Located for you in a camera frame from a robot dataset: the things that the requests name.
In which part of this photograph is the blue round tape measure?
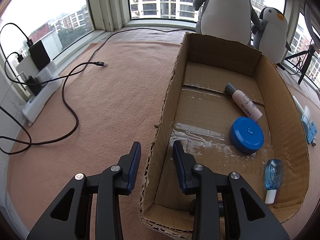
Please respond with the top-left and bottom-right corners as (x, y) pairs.
(230, 117), (264, 155)

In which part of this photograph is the brown cardboard box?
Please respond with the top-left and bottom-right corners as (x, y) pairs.
(139, 33), (310, 239)

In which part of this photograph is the small pink lotion bottle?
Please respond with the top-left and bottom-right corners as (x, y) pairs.
(225, 83), (263, 122)

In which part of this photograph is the small blue sanitizer bottle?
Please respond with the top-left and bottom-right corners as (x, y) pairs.
(265, 159), (284, 205)

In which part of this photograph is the blue folding phone stand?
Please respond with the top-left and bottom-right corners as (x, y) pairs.
(301, 115), (318, 144)

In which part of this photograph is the patterned white lighter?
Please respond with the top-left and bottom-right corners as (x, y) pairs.
(311, 138), (316, 146)

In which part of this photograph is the white sunscreen tube blue cap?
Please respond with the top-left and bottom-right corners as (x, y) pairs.
(292, 95), (311, 121)

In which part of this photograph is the white power strip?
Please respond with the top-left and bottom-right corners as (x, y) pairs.
(22, 79), (62, 126)

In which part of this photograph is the white power adapter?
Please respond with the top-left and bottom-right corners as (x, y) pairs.
(16, 55), (39, 79)

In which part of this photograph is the black power adapter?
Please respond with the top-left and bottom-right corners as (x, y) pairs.
(27, 39), (50, 71)

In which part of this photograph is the small penguin plush toy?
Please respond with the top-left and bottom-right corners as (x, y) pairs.
(251, 7), (291, 64)

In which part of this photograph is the large penguin plush toy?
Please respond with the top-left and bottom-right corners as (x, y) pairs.
(193, 0), (262, 45)

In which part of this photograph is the black tripod stand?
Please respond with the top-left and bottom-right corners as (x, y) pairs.
(284, 43), (319, 85)

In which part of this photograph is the black loose cable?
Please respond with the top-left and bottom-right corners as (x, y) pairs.
(0, 28), (188, 155)

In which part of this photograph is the white ring light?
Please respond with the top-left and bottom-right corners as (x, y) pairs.
(304, 3), (320, 53)

